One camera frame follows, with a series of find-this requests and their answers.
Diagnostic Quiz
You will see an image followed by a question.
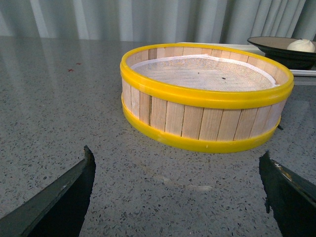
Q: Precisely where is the white bear print tray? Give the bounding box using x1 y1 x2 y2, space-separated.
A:
177 41 316 77

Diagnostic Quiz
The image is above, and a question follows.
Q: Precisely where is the grey pleated curtain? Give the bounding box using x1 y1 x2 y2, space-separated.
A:
0 0 316 44

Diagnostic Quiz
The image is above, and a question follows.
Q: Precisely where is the white steamed bun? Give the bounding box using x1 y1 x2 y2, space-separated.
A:
287 39 316 53

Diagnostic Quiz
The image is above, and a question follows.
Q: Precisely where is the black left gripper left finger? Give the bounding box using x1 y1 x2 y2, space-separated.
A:
0 146 96 237

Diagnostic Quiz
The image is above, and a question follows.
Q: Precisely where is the yellow rimmed wooden steamer basket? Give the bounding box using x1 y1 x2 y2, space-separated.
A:
120 43 294 153

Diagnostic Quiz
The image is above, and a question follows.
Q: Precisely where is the white mesh steamer liner cloth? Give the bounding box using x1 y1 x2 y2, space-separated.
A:
131 54 278 92

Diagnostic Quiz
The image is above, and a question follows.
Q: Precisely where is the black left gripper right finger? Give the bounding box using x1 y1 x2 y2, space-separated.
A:
259 152 316 237

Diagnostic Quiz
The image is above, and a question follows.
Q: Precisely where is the tan plate with black rim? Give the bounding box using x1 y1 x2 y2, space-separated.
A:
247 37 316 70

